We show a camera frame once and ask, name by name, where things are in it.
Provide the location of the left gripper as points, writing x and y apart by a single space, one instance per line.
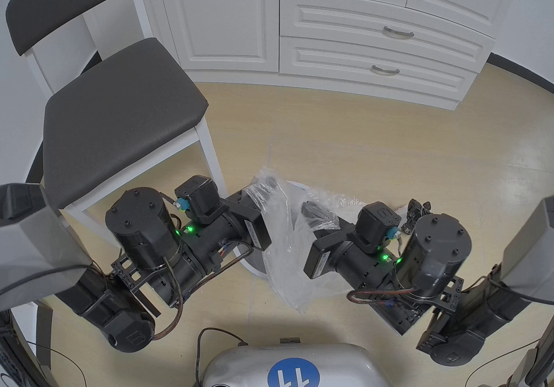
216 236

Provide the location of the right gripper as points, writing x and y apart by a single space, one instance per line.
346 260

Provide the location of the clear plastic bag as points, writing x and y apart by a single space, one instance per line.
290 277

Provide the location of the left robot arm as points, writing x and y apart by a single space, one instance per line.
138 225

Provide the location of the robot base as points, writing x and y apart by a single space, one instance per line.
242 368

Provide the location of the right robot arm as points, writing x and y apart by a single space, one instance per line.
437 247

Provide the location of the white trash bin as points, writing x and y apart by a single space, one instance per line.
256 267

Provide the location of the crumpled black plastic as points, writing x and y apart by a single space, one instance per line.
416 213

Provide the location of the white chair dark grey seat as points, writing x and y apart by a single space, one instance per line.
121 125

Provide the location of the white wardrobe with drawers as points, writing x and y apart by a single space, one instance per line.
346 9

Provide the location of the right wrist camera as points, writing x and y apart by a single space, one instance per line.
376 221

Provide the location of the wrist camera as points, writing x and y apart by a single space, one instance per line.
376 221
203 195

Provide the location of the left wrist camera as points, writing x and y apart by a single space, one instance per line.
203 195

